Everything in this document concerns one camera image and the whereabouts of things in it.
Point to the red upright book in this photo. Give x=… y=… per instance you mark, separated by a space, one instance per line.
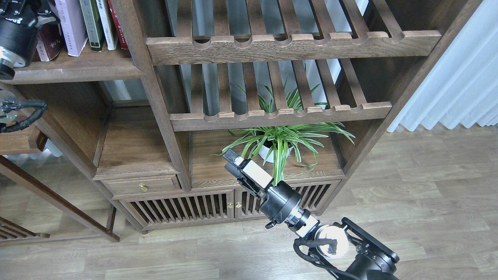
x=121 y=37

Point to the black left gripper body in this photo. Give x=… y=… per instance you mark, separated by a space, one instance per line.
x=20 y=21

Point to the white plant pot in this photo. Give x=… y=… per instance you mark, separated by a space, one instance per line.
x=266 y=153

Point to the dark wooden bookshelf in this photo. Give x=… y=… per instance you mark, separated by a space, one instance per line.
x=159 y=111

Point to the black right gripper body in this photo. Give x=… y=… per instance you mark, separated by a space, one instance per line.
x=280 y=202

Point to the pale purple book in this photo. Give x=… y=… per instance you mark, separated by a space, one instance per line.
x=73 y=25

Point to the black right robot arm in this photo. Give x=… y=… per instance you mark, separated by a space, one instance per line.
x=343 y=249

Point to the dark maroon book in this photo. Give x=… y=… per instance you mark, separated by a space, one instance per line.
x=50 y=41

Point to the yellow and black book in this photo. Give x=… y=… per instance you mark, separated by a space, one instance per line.
x=93 y=24

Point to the brass drawer knob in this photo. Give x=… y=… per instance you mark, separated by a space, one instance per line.
x=143 y=187

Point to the white upright book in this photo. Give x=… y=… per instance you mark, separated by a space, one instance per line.
x=110 y=31

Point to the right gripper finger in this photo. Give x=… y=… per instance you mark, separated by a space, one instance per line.
x=252 y=176
x=233 y=169

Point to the white curtain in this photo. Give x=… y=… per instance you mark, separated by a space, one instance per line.
x=462 y=88

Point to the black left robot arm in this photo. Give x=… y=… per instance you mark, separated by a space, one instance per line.
x=17 y=115

